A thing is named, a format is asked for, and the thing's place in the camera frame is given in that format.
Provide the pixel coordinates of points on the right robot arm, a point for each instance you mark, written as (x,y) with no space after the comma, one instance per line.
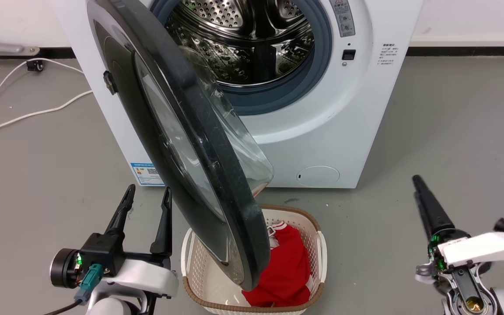
(475,304)

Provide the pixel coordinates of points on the grey rubber door gasket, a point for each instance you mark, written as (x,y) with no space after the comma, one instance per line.
(313,74)

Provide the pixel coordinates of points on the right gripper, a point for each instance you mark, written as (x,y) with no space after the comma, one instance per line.
(479,249)

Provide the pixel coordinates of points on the grey warning sticker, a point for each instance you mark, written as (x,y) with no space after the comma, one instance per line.
(344,17)

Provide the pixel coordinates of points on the black door lock socket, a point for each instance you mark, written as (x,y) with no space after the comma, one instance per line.
(348,54)

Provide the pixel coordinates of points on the white front-load washing machine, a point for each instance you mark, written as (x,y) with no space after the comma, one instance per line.
(322,144)

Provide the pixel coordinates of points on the round white filter cover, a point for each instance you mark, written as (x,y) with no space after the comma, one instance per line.
(318,176)

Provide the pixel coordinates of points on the cream plastic laundry basket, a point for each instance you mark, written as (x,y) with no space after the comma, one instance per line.
(309,224)

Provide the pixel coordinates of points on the red garment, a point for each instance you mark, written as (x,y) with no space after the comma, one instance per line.
(287,262)

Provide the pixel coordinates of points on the blue energy label sticker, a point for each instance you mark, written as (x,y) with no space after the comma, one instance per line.
(146,174)

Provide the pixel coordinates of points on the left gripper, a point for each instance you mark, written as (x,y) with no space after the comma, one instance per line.
(103,256)

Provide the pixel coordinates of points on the dark round washing machine door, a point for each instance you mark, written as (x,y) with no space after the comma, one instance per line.
(199,144)

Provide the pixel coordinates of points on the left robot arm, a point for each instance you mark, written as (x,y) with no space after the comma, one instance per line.
(112,305)

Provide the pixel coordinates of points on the stainless steel washer drum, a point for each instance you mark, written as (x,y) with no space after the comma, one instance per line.
(243,43)

